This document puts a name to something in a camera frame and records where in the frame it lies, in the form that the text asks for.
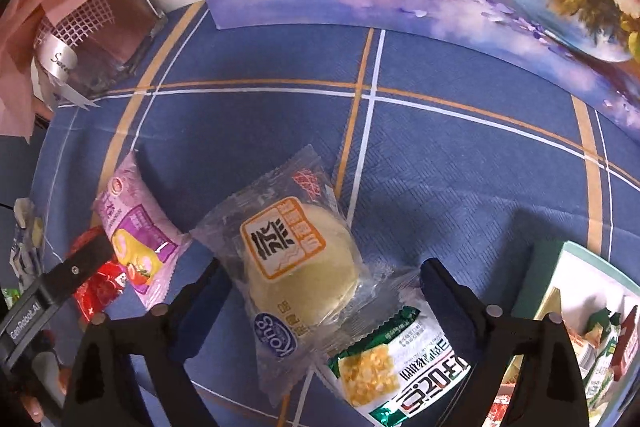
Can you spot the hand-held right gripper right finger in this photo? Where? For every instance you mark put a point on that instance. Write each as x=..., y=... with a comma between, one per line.
x=457, y=312

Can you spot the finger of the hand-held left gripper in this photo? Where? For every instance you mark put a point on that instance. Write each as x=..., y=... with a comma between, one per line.
x=80, y=264

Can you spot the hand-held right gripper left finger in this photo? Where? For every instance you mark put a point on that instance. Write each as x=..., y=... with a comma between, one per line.
x=200, y=307

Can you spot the clear bun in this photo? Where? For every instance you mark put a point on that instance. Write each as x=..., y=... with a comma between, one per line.
x=295, y=267

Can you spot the red patterned snack packet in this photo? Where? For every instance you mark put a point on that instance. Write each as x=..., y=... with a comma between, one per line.
x=500, y=409

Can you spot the green cardboard box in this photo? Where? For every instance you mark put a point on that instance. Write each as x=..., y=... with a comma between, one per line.
x=560, y=267

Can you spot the beige snack packet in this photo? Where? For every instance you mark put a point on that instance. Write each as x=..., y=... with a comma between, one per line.
x=580, y=349

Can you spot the small green white snack packet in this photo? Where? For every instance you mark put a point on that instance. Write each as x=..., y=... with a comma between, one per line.
x=602, y=332

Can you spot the small red white snack packet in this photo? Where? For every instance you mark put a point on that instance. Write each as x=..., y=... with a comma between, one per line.
x=627, y=342

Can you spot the person's left hand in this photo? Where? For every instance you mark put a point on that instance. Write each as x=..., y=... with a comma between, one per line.
x=50, y=367

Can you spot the purple snack packet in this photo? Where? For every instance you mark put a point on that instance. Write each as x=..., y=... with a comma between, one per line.
x=135, y=227

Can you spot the green and white snack packet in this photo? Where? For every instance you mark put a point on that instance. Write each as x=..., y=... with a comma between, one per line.
x=405, y=372

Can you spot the blue checked tablecloth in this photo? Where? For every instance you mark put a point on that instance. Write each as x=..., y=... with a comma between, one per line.
x=450, y=157

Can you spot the white ribbon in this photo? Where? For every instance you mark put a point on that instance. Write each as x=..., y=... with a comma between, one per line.
x=57, y=59

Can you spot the glass vase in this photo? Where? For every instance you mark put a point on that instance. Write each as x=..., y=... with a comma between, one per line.
x=125, y=27

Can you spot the pink paper flower bouquet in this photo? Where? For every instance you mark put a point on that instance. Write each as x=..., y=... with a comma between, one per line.
x=30, y=7

